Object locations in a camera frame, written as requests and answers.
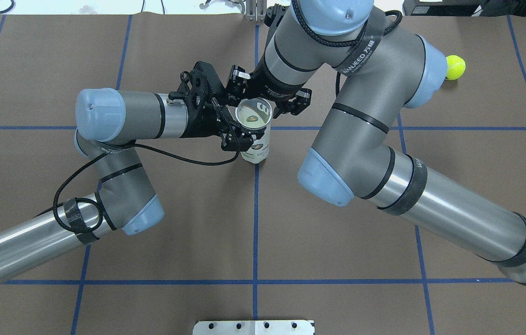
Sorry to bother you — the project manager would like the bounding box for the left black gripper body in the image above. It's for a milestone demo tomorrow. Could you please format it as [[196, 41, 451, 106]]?
[[184, 101, 220, 138]]

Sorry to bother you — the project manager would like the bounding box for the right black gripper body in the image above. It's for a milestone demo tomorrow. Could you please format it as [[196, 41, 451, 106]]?
[[250, 70, 304, 102]]

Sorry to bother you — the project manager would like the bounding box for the clear tennis ball can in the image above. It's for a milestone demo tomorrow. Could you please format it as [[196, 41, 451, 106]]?
[[235, 98, 272, 165]]

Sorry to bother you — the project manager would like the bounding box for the tennis ball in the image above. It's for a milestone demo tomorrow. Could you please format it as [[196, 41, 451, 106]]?
[[445, 55, 466, 80]]

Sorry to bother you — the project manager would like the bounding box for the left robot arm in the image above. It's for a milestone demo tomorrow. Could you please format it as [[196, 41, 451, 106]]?
[[0, 87, 262, 285]]

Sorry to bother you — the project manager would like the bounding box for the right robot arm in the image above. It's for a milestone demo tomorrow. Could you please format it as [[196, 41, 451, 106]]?
[[242, 0, 526, 286]]

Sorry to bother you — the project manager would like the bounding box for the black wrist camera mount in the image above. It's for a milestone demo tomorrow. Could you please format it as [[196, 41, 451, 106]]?
[[168, 61, 225, 107]]

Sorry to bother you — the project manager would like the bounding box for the aluminium frame post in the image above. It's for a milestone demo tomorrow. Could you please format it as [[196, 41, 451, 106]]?
[[243, 0, 267, 22]]

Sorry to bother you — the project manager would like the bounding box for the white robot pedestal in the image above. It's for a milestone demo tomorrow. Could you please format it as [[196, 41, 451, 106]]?
[[192, 320, 316, 335]]

